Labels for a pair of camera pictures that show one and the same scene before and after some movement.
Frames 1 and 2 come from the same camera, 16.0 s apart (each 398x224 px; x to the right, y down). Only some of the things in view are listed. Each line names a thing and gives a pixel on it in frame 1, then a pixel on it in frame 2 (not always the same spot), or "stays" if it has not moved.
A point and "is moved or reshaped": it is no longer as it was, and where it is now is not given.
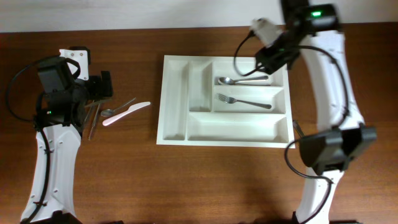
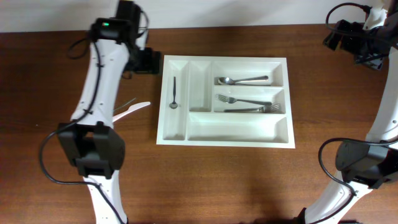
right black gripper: [267, 64] → [346, 45]
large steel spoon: [227, 81] stays
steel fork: [296, 126] → [269, 109]
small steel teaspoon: [97, 102] is moved or reshaped
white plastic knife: [131, 109] stays
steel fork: [232, 100] stays
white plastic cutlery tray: [204, 102] stays
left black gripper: [98, 93] → [147, 66]
